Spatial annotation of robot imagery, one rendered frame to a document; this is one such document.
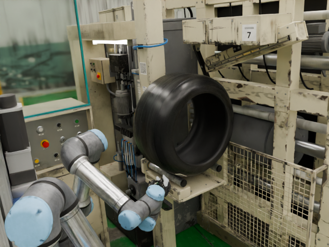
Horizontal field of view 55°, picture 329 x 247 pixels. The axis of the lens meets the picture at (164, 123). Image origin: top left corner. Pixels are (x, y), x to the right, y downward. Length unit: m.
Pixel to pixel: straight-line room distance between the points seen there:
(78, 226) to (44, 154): 1.22
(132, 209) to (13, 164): 0.45
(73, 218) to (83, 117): 1.29
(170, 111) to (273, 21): 0.68
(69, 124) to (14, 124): 1.07
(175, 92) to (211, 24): 0.47
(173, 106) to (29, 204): 0.96
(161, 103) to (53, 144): 0.89
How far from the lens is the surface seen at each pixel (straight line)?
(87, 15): 10.95
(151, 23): 1.98
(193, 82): 1.73
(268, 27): 1.72
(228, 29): 1.80
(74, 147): 1.37
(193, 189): 1.97
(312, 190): 1.87
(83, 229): 1.09
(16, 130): 1.21
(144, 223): 1.38
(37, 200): 0.91
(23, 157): 1.24
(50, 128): 2.21
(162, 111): 1.64
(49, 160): 2.27
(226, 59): 2.01
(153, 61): 1.99
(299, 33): 1.76
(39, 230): 0.90
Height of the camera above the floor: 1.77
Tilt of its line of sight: 17 degrees down
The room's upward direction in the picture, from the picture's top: 4 degrees counter-clockwise
